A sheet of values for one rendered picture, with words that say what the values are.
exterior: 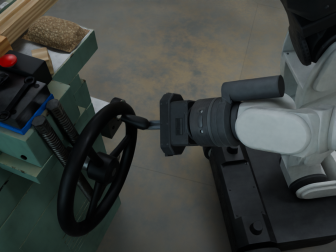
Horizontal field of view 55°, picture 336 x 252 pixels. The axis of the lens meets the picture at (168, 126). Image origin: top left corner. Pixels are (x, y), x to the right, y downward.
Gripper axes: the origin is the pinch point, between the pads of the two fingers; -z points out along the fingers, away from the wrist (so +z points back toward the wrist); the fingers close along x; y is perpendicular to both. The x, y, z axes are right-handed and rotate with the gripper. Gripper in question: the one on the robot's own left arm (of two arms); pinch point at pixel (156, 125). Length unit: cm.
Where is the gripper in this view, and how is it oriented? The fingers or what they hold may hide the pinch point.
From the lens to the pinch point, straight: 66.4
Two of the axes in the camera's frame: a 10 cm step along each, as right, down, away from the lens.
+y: -6.0, -0.2, -8.0
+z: 8.0, -0.4, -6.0
